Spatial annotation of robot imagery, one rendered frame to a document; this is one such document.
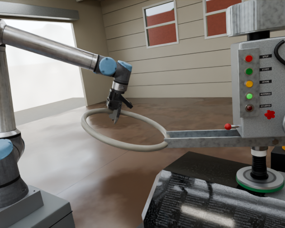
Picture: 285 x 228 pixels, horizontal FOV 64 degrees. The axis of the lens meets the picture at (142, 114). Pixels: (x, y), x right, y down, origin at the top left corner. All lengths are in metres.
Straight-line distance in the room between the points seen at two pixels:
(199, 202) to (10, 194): 0.94
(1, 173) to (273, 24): 1.30
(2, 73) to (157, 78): 7.73
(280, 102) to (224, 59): 6.64
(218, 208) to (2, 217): 1.02
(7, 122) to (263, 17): 1.27
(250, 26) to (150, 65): 7.94
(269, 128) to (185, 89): 7.25
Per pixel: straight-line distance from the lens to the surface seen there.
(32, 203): 1.30
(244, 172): 1.35
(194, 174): 1.44
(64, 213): 1.30
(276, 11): 1.09
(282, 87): 1.10
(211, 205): 1.34
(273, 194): 1.31
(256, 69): 1.05
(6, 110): 1.35
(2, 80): 1.34
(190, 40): 8.08
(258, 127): 1.12
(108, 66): 1.17
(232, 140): 1.17
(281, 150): 1.95
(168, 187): 1.46
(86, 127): 1.10
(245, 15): 1.07
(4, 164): 1.22
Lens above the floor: 1.50
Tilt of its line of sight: 13 degrees down
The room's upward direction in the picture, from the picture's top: 7 degrees counter-clockwise
